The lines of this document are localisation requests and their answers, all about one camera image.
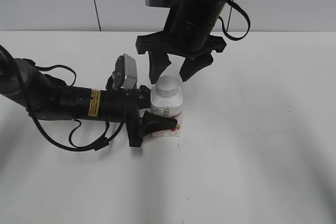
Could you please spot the white plastic bottle cap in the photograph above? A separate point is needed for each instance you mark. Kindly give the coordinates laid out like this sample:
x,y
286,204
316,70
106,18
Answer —
x,y
166,86

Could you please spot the white yili changqing yogurt bottle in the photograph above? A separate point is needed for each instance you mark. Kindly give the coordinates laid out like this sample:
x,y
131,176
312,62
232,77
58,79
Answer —
x,y
171,107

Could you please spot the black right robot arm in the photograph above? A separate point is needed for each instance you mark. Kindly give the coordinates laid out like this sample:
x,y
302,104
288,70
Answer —
x,y
200,16

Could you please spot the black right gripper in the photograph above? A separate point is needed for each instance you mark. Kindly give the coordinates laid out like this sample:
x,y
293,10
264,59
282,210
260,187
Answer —
x,y
181,43

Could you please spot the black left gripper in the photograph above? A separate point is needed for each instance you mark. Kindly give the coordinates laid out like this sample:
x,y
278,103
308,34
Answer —
x,y
123,107

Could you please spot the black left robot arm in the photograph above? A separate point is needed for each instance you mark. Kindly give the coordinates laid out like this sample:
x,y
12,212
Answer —
x,y
52,99

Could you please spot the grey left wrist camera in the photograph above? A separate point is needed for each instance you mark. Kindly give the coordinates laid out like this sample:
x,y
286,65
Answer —
x,y
125,73

